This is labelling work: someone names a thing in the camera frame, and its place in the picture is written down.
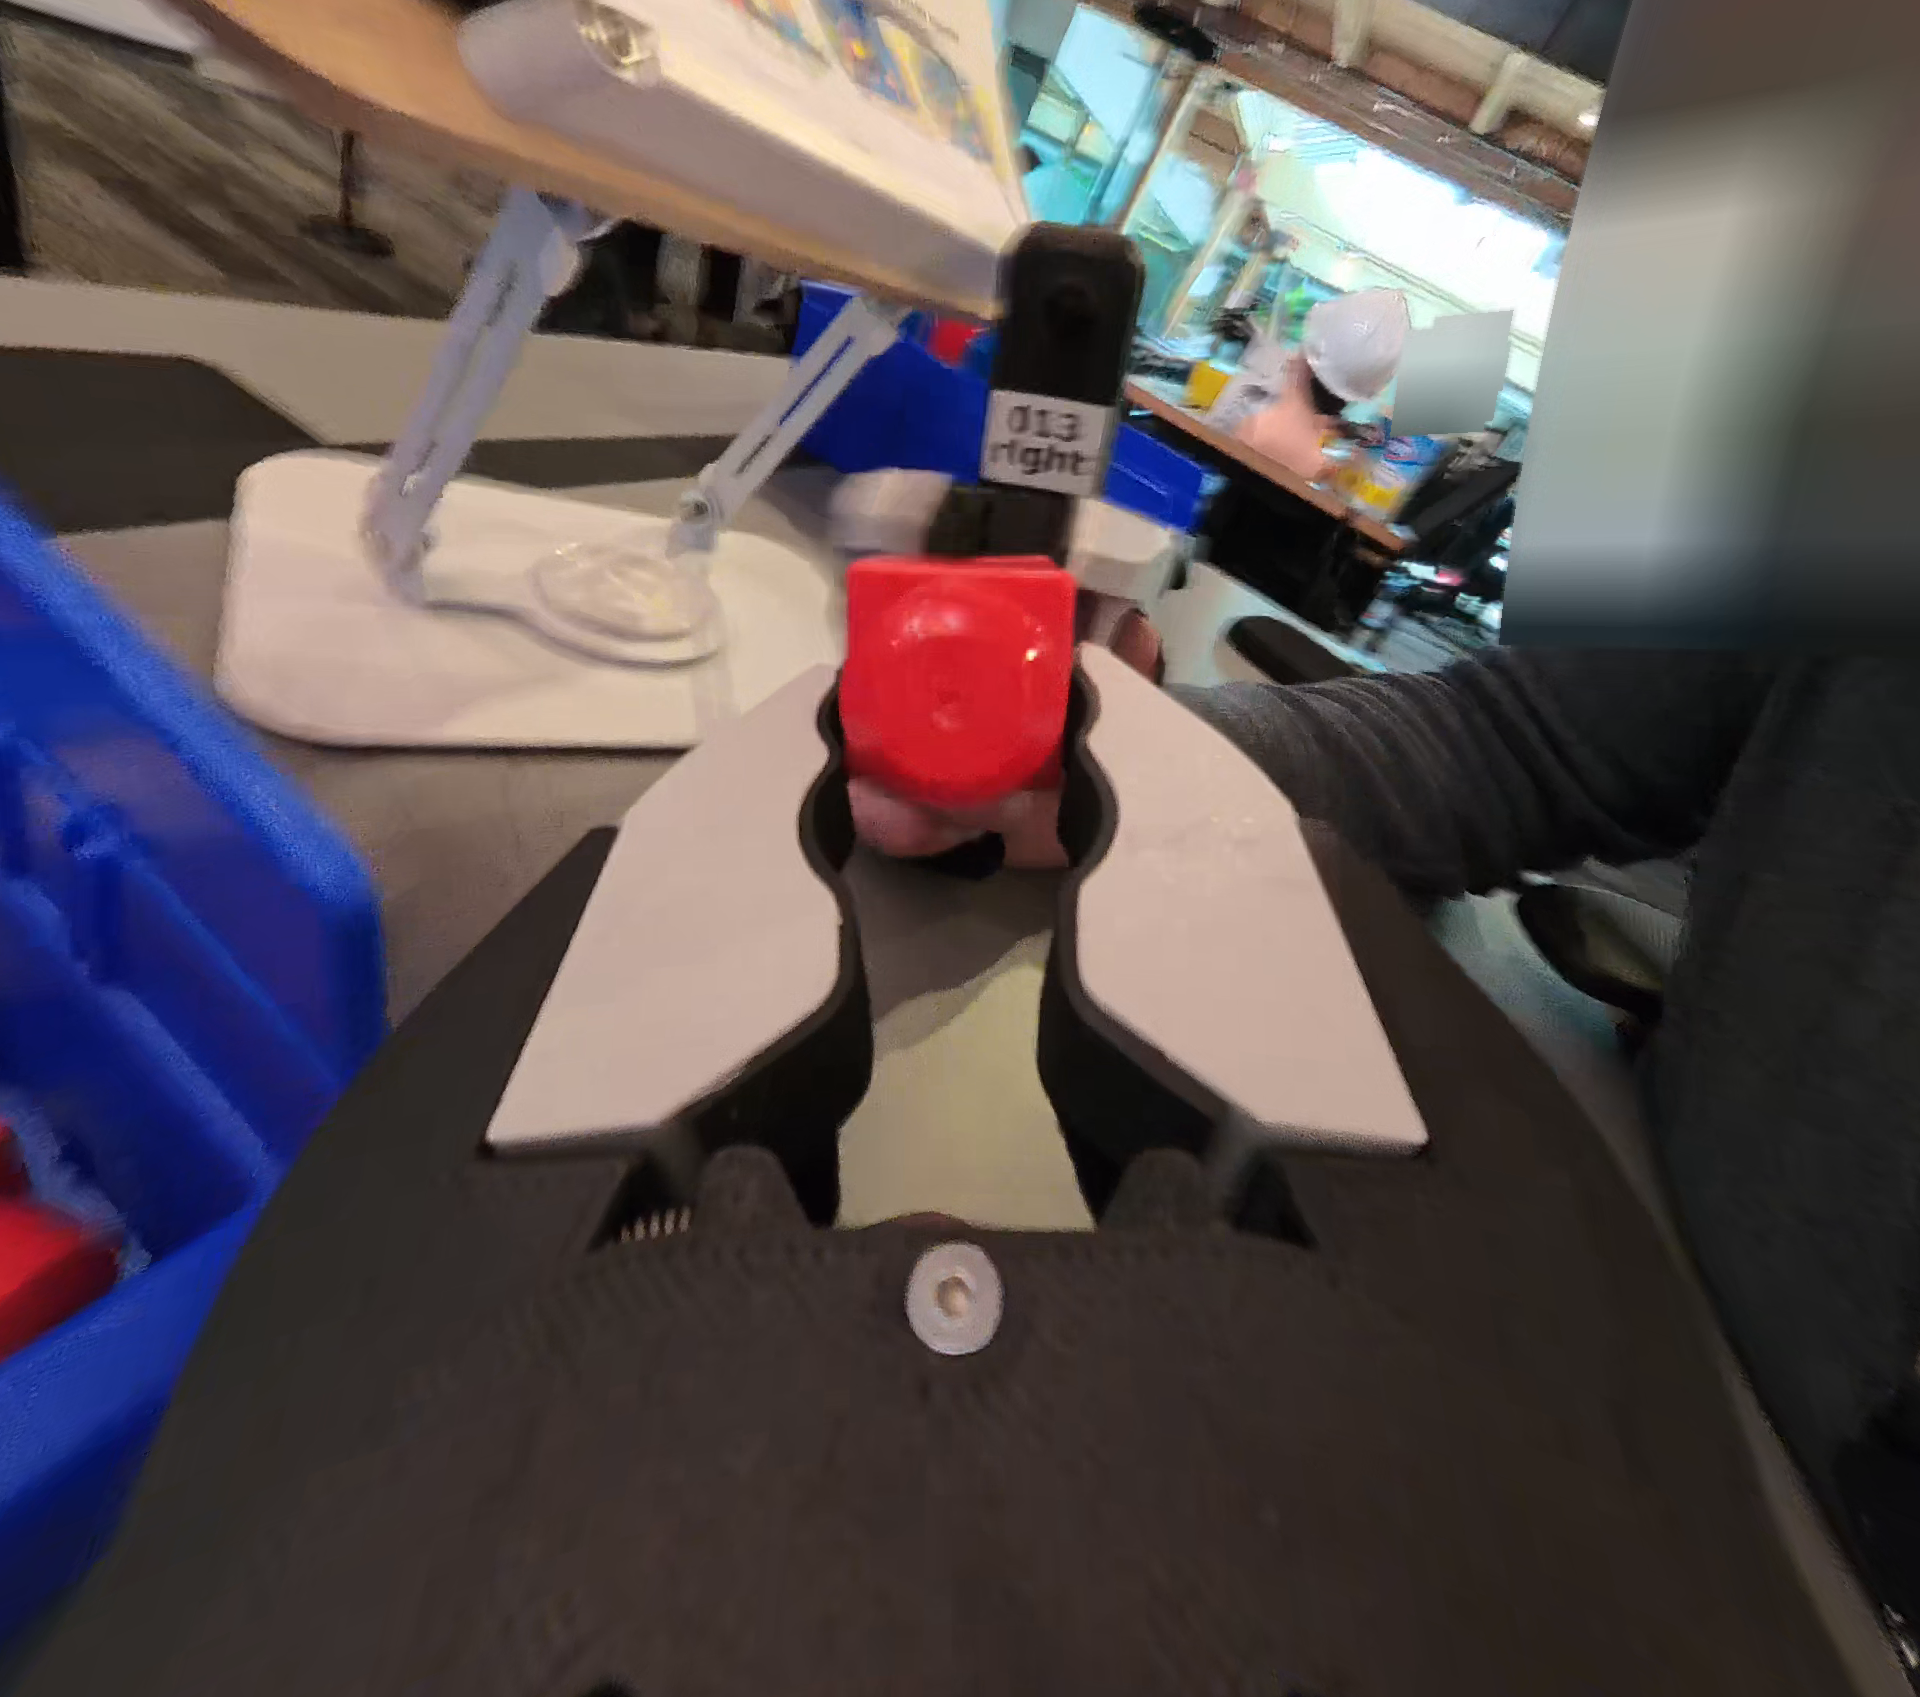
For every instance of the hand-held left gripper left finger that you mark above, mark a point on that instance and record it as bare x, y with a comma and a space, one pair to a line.
690, 961

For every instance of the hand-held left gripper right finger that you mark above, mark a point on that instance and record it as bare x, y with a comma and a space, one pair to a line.
1231, 961

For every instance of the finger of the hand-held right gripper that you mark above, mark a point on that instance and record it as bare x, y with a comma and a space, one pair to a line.
1133, 556
885, 512

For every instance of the blue plastic bin with tag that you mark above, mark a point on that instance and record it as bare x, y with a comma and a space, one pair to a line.
195, 828

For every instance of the pile of toy blocks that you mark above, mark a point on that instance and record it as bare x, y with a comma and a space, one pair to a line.
53, 1262

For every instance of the person's right forearm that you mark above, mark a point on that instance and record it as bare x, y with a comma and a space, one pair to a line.
1424, 752

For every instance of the grey desk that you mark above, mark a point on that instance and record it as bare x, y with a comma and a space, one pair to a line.
494, 828

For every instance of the person's right hand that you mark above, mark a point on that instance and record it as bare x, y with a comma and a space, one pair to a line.
932, 835

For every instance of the plain blue plastic bin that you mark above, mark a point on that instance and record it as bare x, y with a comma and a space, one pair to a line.
885, 407

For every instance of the long wooden table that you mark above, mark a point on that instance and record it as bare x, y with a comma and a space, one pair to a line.
1275, 468

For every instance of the black chair armrest pad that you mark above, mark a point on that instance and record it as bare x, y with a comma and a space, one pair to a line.
1606, 933
1291, 649

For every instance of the wooden book stand white base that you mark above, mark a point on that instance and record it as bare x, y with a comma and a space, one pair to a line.
376, 619

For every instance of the person's torso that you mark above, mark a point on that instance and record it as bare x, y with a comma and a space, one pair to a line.
1800, 1052

